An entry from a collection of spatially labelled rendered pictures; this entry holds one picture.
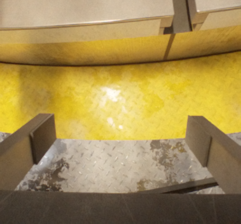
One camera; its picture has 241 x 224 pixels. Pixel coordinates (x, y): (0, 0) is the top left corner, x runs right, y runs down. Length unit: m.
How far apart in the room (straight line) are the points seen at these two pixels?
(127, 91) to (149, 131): 0.16
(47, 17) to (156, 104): 0.42
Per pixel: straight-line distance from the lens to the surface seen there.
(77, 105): 0.68
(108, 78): 0.66
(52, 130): 0.17
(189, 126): 0.17
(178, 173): 0.66
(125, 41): 0.51
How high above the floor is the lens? 0.63
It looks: 80 degrees down
